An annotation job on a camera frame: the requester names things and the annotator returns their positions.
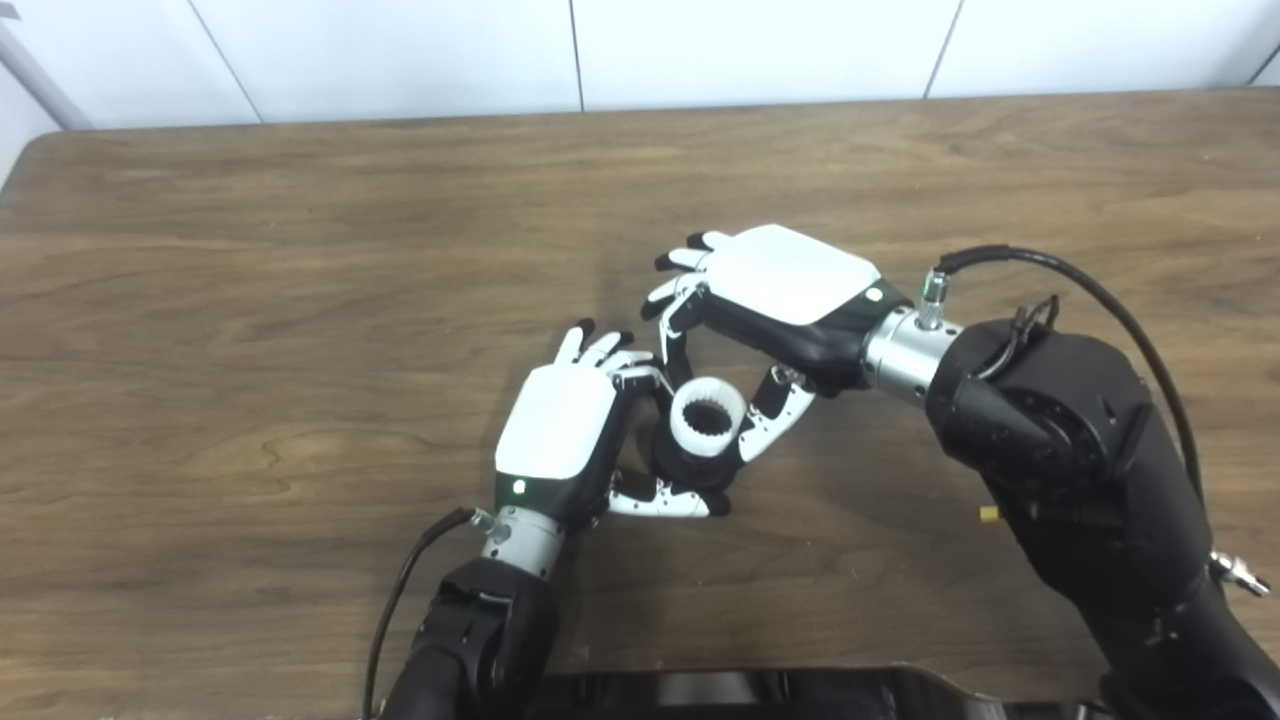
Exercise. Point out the round black part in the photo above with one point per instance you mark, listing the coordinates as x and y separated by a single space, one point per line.
685 470

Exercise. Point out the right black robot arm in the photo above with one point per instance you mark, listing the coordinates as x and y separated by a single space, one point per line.
1090 460

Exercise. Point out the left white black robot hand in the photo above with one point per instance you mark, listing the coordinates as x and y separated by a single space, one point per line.
555 425

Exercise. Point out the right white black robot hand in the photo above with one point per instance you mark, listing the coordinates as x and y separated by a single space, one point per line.
790 275

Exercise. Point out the grey wall corner post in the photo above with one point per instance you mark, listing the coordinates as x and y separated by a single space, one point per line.
40 80

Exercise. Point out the black robot torso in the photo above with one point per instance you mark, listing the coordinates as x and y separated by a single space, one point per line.
800 695

